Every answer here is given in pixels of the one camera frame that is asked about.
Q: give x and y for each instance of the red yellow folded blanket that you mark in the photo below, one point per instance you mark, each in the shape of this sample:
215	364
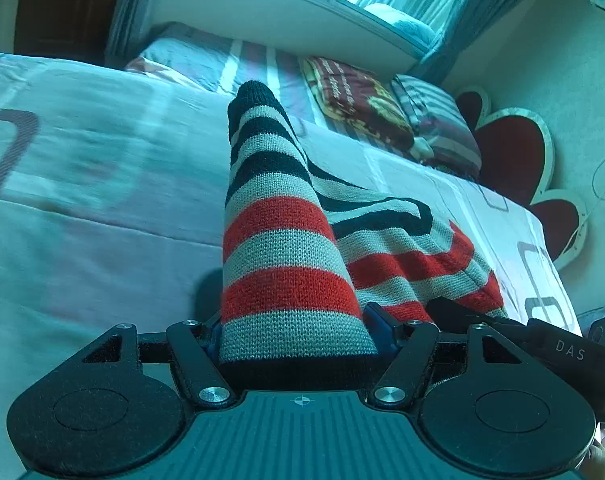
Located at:
356	97

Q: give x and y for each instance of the teal curtain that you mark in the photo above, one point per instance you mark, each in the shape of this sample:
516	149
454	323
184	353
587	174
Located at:
127	30
468	19

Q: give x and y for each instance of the teal cloth on sill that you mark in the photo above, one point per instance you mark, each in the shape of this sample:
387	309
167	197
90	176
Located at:
417	32

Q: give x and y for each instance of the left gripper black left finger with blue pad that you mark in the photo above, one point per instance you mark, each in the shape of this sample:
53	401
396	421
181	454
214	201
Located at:
194	372

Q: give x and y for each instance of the dark wooden door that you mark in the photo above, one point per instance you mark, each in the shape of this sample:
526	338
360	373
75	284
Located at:
72	29

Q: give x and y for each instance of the red heart shaped headboard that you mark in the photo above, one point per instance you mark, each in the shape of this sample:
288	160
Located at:
518	162

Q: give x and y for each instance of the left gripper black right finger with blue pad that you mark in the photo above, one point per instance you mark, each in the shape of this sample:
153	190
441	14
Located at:
406	350

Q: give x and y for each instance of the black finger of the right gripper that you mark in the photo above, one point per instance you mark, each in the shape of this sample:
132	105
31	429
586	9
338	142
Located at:
452	317

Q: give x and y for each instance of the teal curtain right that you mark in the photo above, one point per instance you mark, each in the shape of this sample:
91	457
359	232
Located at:
468	19

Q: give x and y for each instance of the striped bed sheet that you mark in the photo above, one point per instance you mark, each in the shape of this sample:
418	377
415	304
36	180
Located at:
208	62

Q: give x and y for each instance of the white patterned bed quilt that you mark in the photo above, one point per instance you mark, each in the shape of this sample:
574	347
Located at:
112	188

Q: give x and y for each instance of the red black striped knit sweater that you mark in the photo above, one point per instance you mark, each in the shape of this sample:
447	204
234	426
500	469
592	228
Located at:
304	252

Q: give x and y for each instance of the teal curtain left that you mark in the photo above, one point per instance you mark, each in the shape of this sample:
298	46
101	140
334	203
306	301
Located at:
127	30

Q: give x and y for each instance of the striped grey pillow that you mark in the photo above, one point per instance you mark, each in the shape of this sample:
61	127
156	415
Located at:
434	117

